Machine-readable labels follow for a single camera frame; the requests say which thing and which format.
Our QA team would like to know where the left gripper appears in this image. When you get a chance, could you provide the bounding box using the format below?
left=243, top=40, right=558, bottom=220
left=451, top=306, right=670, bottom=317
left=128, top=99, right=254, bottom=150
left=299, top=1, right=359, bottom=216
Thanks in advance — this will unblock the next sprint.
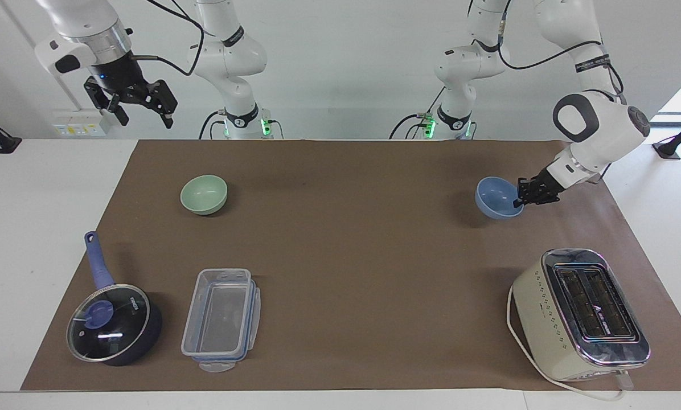
left=513, top=170, right=561, bottom=207

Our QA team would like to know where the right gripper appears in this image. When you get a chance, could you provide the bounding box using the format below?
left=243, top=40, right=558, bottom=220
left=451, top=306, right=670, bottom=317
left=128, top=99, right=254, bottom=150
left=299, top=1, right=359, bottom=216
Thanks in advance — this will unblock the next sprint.
left=83, top=51, right=179, bottom=129

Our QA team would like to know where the blue bowl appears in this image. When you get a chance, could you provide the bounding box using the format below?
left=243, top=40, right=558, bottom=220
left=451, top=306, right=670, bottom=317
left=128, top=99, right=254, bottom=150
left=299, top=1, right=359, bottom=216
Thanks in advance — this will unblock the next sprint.
left=475, top=176, right=525, bottom=220

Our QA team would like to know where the green bowl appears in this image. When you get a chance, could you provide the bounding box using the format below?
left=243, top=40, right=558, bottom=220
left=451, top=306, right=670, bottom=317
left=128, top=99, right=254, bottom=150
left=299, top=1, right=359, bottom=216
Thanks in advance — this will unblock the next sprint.
left=180, top=174, right=228, bottom=216

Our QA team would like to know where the cream toaster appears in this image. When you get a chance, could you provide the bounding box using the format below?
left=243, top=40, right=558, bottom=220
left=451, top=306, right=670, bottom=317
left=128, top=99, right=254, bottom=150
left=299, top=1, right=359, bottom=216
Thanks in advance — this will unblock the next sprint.
left=511, top=248, right=652, bottom=383

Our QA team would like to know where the glass pan lid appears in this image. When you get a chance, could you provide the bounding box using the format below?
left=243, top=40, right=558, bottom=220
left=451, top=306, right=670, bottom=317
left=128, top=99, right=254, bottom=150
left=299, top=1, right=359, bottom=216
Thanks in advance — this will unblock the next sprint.
left=66, top=284, right=150, bottom=363

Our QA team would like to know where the dark blue saucepan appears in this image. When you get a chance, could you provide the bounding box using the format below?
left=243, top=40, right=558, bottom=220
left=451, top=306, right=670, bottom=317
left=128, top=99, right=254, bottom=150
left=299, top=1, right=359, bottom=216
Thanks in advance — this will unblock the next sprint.
left=66, top=231, right=163, bottom=367

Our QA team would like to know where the clear plastic food container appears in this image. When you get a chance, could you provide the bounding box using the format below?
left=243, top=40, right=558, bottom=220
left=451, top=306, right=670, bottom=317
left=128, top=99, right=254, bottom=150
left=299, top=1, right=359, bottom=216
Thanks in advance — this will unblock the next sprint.
left=180, top=268, right=262, bottom=374

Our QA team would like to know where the white wall socket box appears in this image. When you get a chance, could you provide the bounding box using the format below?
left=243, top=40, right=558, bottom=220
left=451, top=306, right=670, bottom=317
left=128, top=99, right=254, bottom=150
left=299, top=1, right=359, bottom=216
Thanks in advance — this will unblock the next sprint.
left=52, top=109, right=111, bottom=138

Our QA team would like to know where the black cable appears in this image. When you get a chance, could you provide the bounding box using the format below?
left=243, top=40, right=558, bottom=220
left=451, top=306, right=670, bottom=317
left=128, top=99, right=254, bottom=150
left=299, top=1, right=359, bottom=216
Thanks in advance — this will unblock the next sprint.
left=388, top=85, right=447, bottom=141
left=497, top=0, right=626, bottom=106
left=198, top=110, right=228, bottom=141
left=131, top=0, right=206, bottom=77

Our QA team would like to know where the white toaster cable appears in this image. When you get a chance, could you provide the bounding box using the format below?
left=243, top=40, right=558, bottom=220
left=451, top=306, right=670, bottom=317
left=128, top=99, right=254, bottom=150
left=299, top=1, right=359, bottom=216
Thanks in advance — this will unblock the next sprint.
left=506, top=285, right=635, bottom=403

